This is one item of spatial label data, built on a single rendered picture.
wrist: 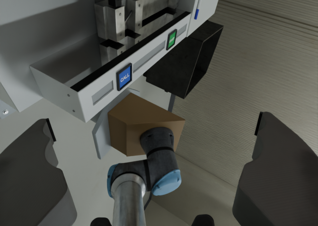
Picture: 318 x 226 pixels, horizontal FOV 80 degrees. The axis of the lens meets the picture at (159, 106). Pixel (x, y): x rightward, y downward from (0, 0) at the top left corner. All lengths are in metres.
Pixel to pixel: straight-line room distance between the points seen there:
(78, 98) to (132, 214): 0.31
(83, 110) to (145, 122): 0.38
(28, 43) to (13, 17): 0.05
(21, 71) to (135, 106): 0.47
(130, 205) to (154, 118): 0.36
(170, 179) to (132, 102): 0.36
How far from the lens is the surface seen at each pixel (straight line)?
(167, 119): 0.79
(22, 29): 0.47
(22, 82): 0.50
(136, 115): 0.79
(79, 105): 0.42
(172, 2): 0.78
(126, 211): 0.55
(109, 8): 0.50
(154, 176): 0.72
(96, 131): 0.81
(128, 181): 0.67
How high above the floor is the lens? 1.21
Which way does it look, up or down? 16 degrees down
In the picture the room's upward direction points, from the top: 116 degrees clockwise
